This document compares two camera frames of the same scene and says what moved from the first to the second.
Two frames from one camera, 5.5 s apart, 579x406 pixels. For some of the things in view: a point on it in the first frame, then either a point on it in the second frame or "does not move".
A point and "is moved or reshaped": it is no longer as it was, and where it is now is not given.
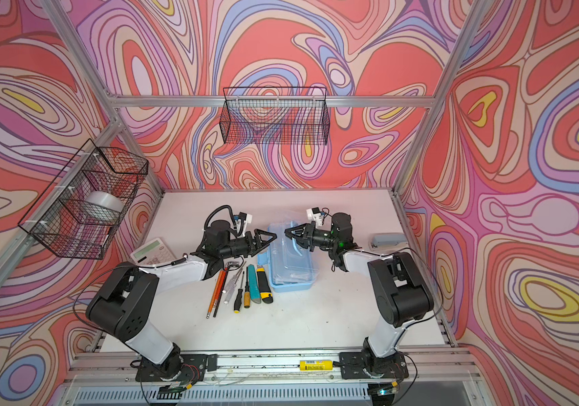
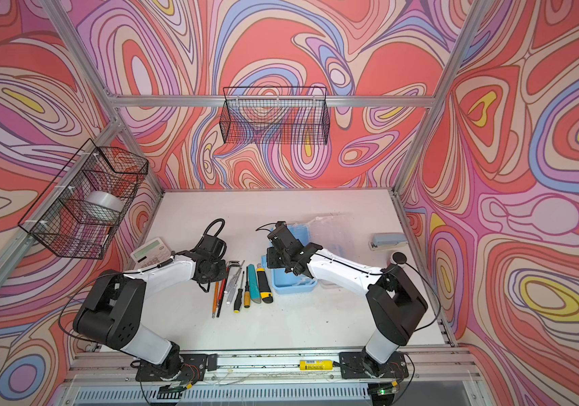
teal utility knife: [254, 288] does not move
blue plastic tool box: [292, 266] is moved or reshaped
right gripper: [301, 240] -> [271, 253]
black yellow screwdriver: [239, 297] does not move
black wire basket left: [79, 212] does not move
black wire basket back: [277, 116] does not move
